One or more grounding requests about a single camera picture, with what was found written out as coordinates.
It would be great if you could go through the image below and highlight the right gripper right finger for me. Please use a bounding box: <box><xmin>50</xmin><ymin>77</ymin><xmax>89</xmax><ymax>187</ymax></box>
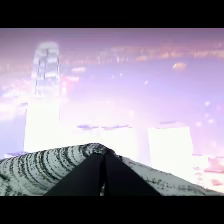
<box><xmin>103</xmin><ymin>148</ymin><xmax>162</xmax><ymax>197</ymax></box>

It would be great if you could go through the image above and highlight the grey striped garment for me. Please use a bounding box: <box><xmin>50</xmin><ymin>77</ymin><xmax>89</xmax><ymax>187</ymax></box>
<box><xmin>0</xmin><ymin>142</ymin><xmax>224</xmax><ymax>197</ymax></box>

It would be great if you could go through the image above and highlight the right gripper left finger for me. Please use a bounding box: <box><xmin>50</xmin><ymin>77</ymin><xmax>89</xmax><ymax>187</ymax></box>
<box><xmin>44</xmin><ymin>152</ymin><xmax>105</xmax><ymax>197</ymax></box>

